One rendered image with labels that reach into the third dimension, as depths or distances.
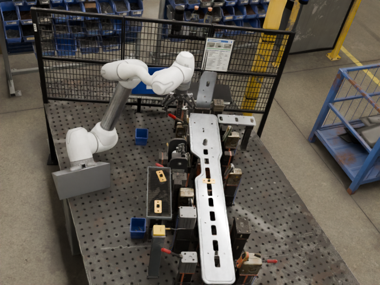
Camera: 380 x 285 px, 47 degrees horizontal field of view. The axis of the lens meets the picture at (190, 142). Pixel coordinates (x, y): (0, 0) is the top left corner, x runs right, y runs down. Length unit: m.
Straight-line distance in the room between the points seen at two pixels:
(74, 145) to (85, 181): 0.25
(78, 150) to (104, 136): 0.21
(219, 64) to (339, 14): 2.87
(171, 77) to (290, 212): 1.49
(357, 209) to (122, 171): 2.33
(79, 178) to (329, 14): 4.03
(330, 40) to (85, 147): 4.11
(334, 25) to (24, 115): 3.95
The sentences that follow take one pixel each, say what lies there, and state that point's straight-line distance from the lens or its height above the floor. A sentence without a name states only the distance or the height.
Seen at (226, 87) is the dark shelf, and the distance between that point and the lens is 3.55.
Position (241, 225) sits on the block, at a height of 1.03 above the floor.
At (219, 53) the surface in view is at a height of 1.32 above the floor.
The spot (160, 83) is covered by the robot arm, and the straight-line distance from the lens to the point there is 2.17.
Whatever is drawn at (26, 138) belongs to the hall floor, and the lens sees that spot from 4.52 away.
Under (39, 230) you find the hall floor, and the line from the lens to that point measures 3.80.
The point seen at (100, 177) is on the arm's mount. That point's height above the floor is 0.83.
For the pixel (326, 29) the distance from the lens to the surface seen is 6.07.
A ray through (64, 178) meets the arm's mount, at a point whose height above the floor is 0.90.
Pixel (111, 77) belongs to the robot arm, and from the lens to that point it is 2.70.
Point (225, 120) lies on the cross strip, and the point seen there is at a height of 1.00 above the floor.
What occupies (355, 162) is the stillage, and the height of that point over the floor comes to 0.16.
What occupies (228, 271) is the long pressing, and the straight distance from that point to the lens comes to 2.49.
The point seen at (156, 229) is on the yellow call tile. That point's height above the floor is 1.16.
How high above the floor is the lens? 3.13
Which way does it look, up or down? 44 degrees down
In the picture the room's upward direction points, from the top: 10 degrees clockwise
